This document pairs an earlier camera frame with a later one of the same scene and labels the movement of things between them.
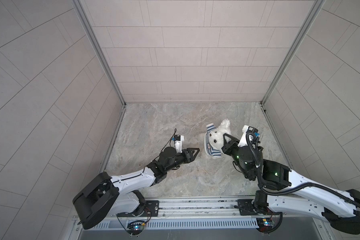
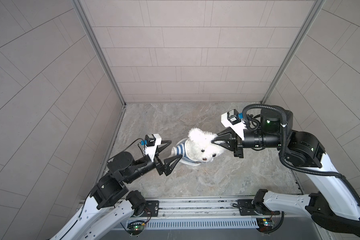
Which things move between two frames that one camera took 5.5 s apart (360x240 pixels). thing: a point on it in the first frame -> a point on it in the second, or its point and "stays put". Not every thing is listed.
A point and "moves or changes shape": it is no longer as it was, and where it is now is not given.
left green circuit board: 136,227 stays put
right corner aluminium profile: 316,7 stays put
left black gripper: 188,159 -> 161,169
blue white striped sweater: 209,149 moves or changes shape
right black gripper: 230,145 -> 235,143
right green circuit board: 265,224 stays put
